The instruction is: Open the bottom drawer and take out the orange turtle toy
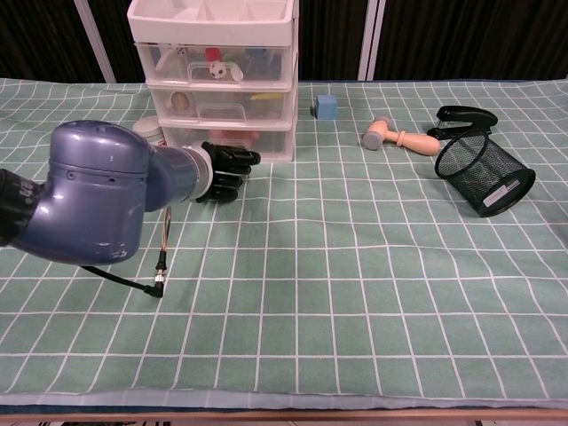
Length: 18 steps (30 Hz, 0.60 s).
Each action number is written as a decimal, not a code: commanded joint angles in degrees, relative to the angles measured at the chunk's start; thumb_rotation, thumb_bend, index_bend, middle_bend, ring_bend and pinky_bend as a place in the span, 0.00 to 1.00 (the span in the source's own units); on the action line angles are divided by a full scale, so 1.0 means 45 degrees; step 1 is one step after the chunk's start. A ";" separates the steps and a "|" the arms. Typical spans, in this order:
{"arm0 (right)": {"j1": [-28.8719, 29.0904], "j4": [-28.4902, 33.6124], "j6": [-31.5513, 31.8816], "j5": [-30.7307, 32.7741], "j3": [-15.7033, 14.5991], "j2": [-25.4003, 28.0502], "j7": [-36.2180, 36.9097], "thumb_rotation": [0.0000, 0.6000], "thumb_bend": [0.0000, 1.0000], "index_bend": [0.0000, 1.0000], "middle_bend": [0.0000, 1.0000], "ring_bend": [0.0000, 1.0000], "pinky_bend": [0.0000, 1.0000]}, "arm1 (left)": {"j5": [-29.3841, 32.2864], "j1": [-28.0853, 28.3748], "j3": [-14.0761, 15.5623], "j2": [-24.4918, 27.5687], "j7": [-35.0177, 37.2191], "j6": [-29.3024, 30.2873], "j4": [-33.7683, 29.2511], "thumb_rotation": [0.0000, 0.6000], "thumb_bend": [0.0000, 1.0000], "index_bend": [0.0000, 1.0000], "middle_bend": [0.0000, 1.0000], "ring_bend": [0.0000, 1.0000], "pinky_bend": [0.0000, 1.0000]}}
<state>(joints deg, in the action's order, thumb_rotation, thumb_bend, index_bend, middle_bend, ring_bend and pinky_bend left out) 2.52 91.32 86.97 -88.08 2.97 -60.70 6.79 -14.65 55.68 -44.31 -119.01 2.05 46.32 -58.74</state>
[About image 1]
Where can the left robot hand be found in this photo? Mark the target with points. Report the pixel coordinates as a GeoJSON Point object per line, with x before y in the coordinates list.
{"type": "Point", "coordinates": [228, 173]}

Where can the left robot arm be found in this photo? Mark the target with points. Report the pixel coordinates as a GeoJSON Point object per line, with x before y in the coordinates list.
{"type": "Point", "coordinates": [97, 186]}

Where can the clear drawer with wooden disc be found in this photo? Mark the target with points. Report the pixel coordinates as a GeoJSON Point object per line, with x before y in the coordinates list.
{"type": "Point", "coordinates": [266, 111]}

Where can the yellowish strip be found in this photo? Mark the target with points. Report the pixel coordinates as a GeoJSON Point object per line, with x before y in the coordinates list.
{"type": "Point", "coordinates": [266, 96]}

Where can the small soccer ball toy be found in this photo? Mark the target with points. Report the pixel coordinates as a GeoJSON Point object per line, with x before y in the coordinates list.
{"type": "Point", "coordinates": [217, 70]}

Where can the clear drawer with toys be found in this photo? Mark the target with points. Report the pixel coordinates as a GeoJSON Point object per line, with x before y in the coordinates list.
{"type": "Point", "coordinates": [270, 66]}

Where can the small wooden mallet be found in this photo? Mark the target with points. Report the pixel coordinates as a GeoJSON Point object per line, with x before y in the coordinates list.
{"type": "Point", "coordinates": [421, 143]}

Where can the small white labelled jar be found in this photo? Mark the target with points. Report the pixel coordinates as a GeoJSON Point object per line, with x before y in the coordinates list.
{"type": "Point", "coordinates": [146, 128]}

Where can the white plastic piece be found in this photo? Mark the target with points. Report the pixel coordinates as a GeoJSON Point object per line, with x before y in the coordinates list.
{"type": "Point", "coordinates": [237, 74]}

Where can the blue cube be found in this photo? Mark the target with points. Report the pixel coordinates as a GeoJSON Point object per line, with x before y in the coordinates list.
{"type": "Point", "coordinates": [326, 107]}

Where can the green checkered tablecloth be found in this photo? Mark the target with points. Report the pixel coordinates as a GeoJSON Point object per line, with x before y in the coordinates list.
{"type": "Point", "coordinates": [310, 288]}

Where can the black stapler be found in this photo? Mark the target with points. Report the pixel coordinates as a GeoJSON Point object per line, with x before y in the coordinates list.
{"type": "Point", "coordinates": [470, 116]}

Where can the black mesh pen holder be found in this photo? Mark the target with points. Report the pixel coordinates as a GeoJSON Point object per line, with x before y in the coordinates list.
{"type": "Point", "coordinates": [483, 173]}

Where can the black curtain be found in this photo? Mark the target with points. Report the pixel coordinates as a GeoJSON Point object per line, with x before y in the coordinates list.
{"type": "Point", "coordinates": [466, 35]}

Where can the white plastic drawer organizer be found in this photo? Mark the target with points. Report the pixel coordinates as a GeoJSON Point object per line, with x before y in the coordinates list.
{"type": "Point", "coordinates": [213, 33]}

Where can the white frame post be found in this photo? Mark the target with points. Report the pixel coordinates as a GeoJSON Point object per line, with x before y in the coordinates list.
{"type": "Point", "coordinates": [370, 40]}
{"type": "Point", "coordinates": [95, 42]}

